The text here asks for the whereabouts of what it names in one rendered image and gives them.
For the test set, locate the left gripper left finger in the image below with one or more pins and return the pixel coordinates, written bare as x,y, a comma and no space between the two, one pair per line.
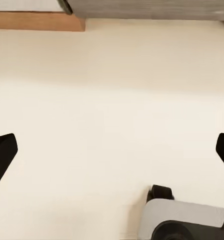
8,150

